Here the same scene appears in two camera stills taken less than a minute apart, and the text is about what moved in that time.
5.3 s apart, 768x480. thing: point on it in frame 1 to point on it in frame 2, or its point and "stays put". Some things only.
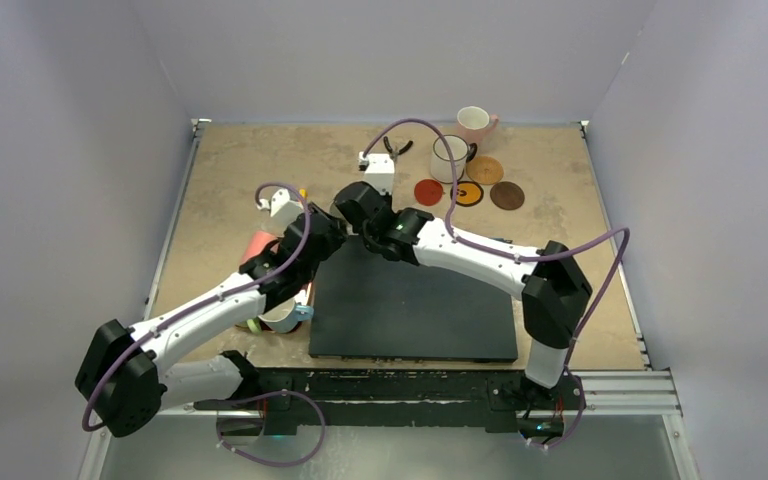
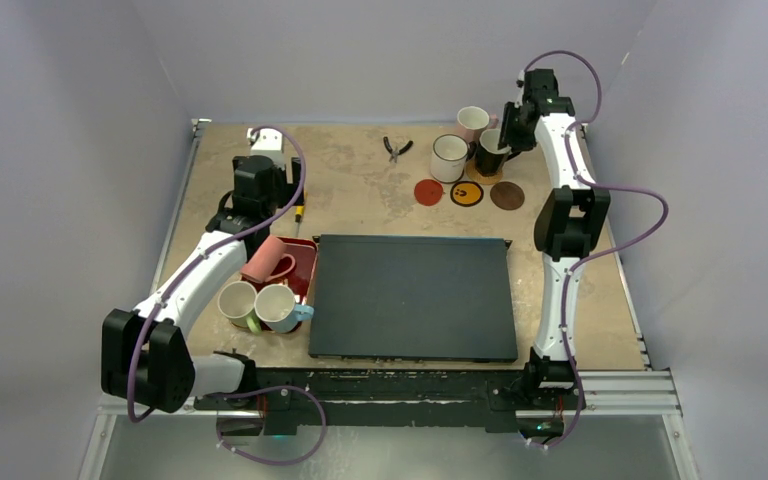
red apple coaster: [428, 192] stays put
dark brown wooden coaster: [507, 195] stays put
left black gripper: [337, 234] to [288, 189]
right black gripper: [388, 149] to [509, 124]
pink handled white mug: [475, 124] stays put
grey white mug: [441, 166] stays put
